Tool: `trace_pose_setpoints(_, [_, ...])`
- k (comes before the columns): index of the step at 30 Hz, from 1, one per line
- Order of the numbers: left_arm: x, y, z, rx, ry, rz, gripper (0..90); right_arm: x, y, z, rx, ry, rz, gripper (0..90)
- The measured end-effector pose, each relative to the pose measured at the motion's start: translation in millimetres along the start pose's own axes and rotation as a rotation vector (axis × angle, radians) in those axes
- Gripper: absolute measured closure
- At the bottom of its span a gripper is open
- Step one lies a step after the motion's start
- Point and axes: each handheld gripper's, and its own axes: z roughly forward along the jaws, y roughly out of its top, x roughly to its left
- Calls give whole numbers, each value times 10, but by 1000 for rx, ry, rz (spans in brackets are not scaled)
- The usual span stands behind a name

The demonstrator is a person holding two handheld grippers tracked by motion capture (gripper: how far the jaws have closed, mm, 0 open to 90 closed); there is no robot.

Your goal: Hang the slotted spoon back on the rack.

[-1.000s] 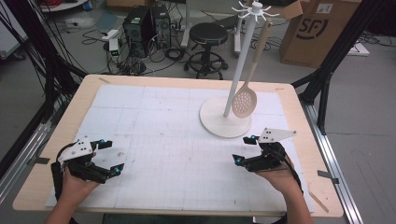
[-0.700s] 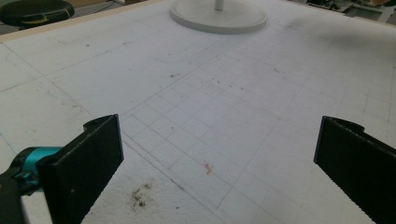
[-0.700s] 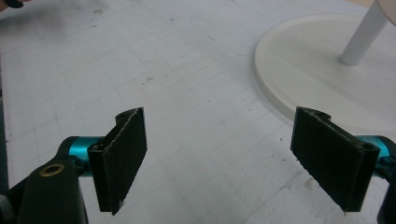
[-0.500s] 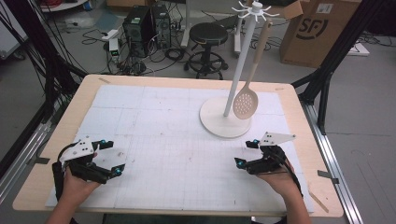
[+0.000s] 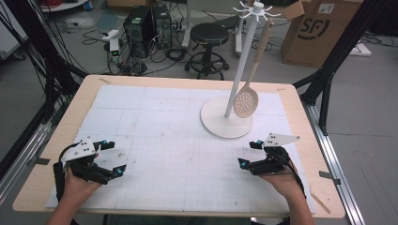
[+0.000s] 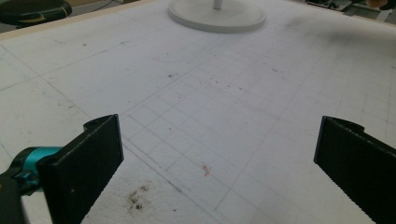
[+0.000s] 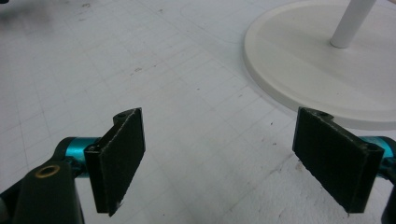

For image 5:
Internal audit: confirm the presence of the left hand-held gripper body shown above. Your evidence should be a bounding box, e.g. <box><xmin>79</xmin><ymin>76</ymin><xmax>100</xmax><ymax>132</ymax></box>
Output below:
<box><xmin>54</xmin><ymin>136</ymin><xmax>111</xmax><ymax>186</ymax></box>

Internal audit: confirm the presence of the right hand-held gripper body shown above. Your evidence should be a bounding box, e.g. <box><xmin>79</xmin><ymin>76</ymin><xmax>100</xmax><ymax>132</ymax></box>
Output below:
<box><xmin>249</xmin><ymin>132</ymin><xmax>300</xmax><ymax>176</ymax></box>

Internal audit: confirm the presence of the beige slotted spoon wooden handle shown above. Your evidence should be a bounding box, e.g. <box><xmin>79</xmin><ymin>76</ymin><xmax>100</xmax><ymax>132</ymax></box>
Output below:
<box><xmin>233</xmin><ymin>18</ymin><xmax>275</xmax><ymax>119</ymax></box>

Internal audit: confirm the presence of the white utensil stand with hooks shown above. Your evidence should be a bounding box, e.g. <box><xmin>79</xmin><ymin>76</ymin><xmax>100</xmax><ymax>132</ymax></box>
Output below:
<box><xmin>200</xmin><ymin>0</ymin><xmax>282</xmax><ymax>140</ymax></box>

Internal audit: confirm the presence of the person's left hand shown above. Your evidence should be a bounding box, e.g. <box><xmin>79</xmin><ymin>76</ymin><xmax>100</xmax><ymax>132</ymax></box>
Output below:
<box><xmin>61</xmin><ymin>152</ymin><xmax>103</xmax><ymax>204</ymax></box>

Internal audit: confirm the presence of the person's right hand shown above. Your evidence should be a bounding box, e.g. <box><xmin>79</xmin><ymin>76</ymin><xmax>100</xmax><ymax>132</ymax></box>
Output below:
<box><xmin>258</xmin><ymin>160</ymin><xmax>307</xmax><ymax>202</ymax></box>

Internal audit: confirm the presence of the white grid mat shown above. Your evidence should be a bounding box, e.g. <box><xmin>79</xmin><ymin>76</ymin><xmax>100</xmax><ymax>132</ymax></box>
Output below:
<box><xmin>45</xmin><ymin>84</ymin><xmax>316</xmax><ymax>216</ymax></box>

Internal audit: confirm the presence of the thin wooden stick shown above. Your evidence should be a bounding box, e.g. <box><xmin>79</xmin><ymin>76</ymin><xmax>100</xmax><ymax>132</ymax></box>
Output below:
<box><xmin>309</xmin><ymin>190</ymin><xmax>331</xmax><ymax>215</ymax></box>

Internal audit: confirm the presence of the small device with green display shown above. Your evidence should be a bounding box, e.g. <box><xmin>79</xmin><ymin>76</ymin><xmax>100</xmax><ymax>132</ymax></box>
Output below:
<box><xmin>108</xmin><ymin>37</ymin><xmax>122</xmax><ymax>64</ymax></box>

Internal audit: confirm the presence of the white power strip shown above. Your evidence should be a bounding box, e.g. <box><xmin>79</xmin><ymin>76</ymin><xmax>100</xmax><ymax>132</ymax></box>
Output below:
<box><xmin>101</xmin><ymin>28</ymin><xmax>121</xmax><ymax>42</ymax></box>

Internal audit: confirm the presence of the large printed cardboard box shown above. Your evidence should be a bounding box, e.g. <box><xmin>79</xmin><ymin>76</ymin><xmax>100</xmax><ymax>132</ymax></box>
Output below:
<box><xmin>280</xmin><ymin>0</ymin><xmax>366</xmax><ymax>69</ymax></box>

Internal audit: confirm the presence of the large black computer tower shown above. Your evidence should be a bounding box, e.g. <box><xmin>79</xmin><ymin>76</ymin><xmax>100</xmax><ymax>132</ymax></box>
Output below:
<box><xmin>122</xmin><ymin>6</ymin><xmax>158</xmax><ymax>59</ymax></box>

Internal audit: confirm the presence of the black round stool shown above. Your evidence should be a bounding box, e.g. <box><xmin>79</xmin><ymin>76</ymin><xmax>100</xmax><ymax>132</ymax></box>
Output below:
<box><xmin>185</xmin><ymin>22</ymin><xmax>231</xmax><ymax>81</ymax></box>

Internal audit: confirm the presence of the white flat floor socket box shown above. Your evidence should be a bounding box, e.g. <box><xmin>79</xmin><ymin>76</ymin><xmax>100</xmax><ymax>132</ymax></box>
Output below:
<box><xmin>349</xmin><ymin>42</ymin><xmax>373</xmax><ymax>57</ymax></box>

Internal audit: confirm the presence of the slim black computer tower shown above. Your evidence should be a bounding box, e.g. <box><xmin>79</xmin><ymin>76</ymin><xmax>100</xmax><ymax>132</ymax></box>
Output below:
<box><xmin>152</xmin><ymin>4</ymin><xmax>174</xmax><ymax>50</ymax></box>

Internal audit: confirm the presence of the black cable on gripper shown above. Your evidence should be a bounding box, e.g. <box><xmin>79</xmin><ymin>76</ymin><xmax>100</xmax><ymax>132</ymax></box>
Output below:
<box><xmin>52</xmin><ymin>142</ymin><xmax>83</xmax><ymax>203</ymax></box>
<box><xmin>275</xmin><ymin>149</ymin><xmax>308</xmax><ymax>200</ymax></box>

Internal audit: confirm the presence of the aluminium rail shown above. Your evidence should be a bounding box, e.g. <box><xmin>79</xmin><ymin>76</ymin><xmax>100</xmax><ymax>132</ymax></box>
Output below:
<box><xmin>0</xmin><ymin>123</ymin><xmax>54</xmax><ymax>205</ymax></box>
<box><xmin>302</xmin><ymin>102</ymin><xmax>366</xmax><ymax>225</ymax></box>

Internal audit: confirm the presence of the coiled black floor cable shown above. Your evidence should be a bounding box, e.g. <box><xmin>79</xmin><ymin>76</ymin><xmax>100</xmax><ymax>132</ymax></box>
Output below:
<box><xmin>251</xmin><ymin>32</ymin><xmax>283</xmax><ymax>52</ymax></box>

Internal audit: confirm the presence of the black metal frame strut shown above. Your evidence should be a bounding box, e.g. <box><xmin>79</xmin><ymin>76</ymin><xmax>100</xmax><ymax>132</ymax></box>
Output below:
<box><xmin>293</xmin><ymin>0</ymin><xmax>390</xmax><ymax>136</ymax></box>
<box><xmin>0</xmin><ymin>0</ymin><xmax>89</xmax><ymax>126</ymax></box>

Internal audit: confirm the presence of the white metal stand post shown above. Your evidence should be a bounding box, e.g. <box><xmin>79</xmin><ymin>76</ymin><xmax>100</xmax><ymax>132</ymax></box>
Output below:
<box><xmin>181</xmin><ymin>0</ymin><xmax>192</xmax><ymax>49</ymax></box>

